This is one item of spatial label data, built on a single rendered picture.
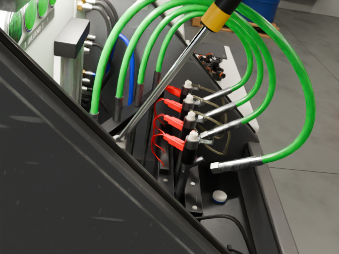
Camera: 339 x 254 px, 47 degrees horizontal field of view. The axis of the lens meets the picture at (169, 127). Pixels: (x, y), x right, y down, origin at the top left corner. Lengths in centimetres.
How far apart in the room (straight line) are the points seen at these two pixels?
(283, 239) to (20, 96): 68
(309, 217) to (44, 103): 230
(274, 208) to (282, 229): 6
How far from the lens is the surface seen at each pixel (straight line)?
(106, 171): 40
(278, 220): 95
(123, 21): 67
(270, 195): 101
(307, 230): 248
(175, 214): 44
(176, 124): 88
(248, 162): 68
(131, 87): 103
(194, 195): 89
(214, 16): 35
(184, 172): 83
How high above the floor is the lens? 155
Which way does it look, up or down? 31 degrees down
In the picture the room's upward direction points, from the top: 11 degrees clockwise
